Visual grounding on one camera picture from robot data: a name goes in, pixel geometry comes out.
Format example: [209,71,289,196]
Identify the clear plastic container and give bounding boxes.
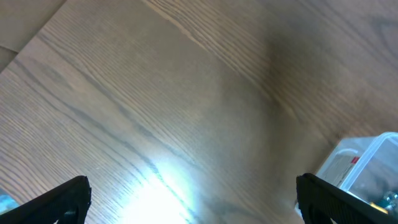
[313,132,397,219]

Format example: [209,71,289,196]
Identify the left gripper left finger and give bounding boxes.
[1,175,91,224]

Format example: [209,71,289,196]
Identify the white blue cardboard box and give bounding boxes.
[323,154,360,187]

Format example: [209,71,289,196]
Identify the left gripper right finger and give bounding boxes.
[296,173,397,224]

